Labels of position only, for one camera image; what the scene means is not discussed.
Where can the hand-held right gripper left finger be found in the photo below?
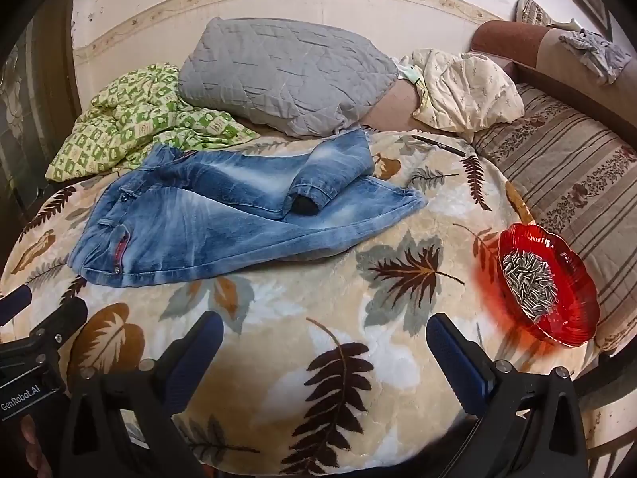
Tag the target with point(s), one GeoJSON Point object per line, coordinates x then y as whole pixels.
{"type": "Point", "coordinates": [201, 346]}

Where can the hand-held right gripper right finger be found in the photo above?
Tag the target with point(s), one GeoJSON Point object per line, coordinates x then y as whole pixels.
{"type": "Point", "coordinates": [450, 353]}

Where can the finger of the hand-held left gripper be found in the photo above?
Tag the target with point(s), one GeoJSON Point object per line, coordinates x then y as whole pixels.
{"type": "Point", "coordinates": [62, 321]}
{"type": "Point", "coordinates": [15, 301]}

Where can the blue denim pants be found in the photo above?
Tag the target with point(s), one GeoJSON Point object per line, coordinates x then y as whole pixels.
{"type": "Point", "coordinates": [199, 229]}

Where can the person's left hand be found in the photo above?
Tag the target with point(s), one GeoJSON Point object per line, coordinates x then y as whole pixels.
{"type": "Point", "coordinates": [34, 445]}

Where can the sunflower seeds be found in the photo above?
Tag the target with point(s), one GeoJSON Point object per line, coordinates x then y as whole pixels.
{"type": "Point", "coordinates": [530, 284]}

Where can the leaf print fleece blanket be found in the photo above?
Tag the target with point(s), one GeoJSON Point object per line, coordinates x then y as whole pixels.
{"type": "Point", "coordinates": [298, 303]}

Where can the red glass bowl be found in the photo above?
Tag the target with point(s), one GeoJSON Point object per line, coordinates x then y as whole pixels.
{"type": "Point", "coordinates": [577, 284]}

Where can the wooden glass-door cabinet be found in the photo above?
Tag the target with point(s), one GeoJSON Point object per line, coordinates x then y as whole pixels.
{"type": "Point", "coordinates": [25, 124]}

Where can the black pen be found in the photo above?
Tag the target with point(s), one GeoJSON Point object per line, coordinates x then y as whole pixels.
{"type": "Point", "coordinates": [438, 144]}

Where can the green checked blanket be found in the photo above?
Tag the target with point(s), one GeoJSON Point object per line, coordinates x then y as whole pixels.
{"type": "Point", "coordinates": [139, 114]}

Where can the striped floral sofa cover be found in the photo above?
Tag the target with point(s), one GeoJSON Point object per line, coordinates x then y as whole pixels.
{"type": "Point", "coordinates": [572, 169]}

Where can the tan cushion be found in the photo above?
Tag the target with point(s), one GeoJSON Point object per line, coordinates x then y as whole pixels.
{"type": "Point", "coordinates": [393, 107]}

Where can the cream floral cloth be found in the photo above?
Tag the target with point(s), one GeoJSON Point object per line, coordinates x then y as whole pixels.
{"type": "Point", "coordinates": [473, 89]}

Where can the mint green cloth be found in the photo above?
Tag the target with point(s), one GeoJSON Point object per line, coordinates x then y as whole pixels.
{"type": "Point", "coordinates": [410, 73]}

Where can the grey quilted pillow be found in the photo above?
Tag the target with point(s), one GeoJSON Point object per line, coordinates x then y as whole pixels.
{"type": "Point", "coordinates": [283, 74]}

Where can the brown sofa backrest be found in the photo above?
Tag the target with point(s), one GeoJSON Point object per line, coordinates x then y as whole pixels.
{"type": "Point", "coordinates": [522, 42]}

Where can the grey crumpled cloth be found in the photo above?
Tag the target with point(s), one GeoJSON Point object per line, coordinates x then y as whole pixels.
{"type": "Point", "coordinates": [594, 52]}

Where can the patterned striped cushion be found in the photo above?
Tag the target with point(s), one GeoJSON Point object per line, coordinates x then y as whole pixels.
{"type": "Point", "coordinates": [532, 10]}

